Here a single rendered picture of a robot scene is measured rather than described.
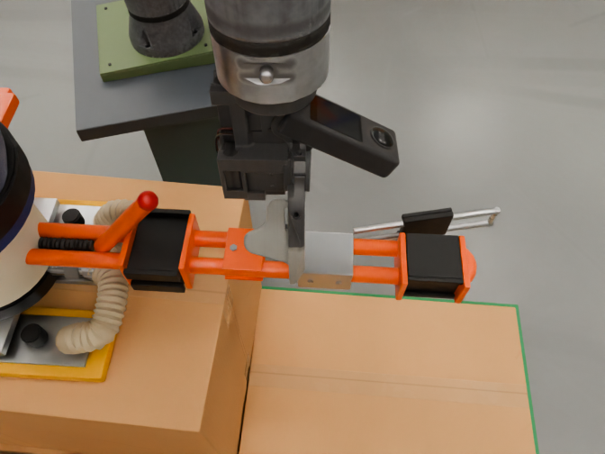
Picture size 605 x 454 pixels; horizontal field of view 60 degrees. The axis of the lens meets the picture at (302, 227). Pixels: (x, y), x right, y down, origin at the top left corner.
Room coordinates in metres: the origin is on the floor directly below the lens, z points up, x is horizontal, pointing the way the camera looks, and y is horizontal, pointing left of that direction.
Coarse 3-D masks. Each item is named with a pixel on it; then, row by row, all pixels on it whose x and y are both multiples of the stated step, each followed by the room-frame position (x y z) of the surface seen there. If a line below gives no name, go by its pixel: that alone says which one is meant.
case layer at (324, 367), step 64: (320, 320) 0.44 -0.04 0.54; (384, 320) 0.44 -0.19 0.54; (448, 320) 0.44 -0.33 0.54; (512, 320) 0.44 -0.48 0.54; (256, 384) 0.30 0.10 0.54; (320, 384) 0.30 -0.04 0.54; (384, 384) 0.30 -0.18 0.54; (448, 384) 0.30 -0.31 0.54; (512, 384) 0.30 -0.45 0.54; (0, 448) 0.17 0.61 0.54; (256, 448) 0.17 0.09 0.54; (320, 448) 0.17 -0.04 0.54; (384, 448) 0.17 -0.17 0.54; (448, 448) 0.17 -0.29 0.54; (512, 448) 0.17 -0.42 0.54
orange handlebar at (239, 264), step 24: (0, 96) 0.60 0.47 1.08; (0, 120) 0.55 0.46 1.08; (216, 240) 0.34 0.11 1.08; (240, 240) 0.34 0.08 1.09; (360, 240) 0.34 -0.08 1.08; (384, 240) 0.34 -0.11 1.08; (48, 264) 0.31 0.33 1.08; (72, 264) 0.31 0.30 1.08; (96, 264) 0.31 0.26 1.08; (192, 264) 0.31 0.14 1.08; (216, 264) 0.31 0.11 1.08; (240, 264) 0.30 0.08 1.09; (264, 264) 0.31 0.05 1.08
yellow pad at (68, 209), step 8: (64, 200) 0.48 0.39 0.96; (72, 200) 0.49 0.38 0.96; (80, 200) 0.49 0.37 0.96; (64, 208) 0.47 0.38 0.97; (72, 208) 0.45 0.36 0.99; (80, 208) 0.47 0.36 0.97; (88, 208) 0.47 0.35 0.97; (96, 208) 0.47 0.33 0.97; (56, 216) 0.45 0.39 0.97; (64, 216) 0.43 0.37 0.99; (72, 216) 0.43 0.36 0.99; (80, 216) 0.44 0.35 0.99; (88, 216) 0.45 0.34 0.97
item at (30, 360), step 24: (24, 312) 0.29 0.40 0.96; (48, 312) 0.29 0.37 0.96; (72, 312) 0.29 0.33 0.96; (24, 336) 0.24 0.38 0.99; (48, 336) 0.25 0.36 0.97; (0, 360) 0.22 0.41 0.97; (24, 360) 0.22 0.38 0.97; (48, 360) 0.22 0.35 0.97; (72, 360) 0.22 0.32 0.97; (96, 360) 0.22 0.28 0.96
